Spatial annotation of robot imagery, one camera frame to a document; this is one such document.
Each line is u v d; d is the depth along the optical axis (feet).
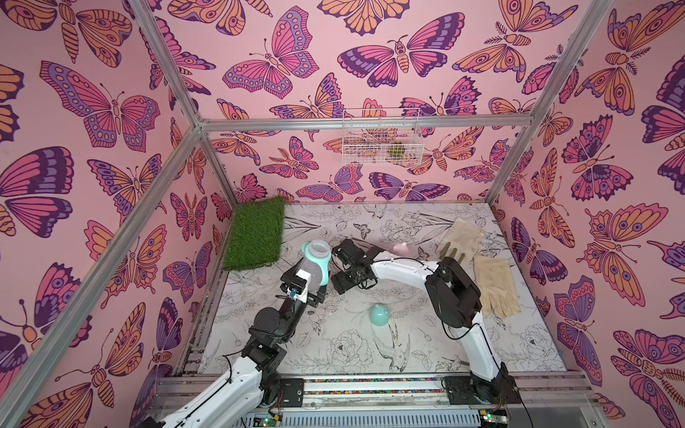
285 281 2.21
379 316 2.81
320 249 2.15
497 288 3.05
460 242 3.47
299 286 1.88
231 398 1.68
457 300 1.79
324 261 2.06
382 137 3.13
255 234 3.48
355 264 2.43
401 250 2.74
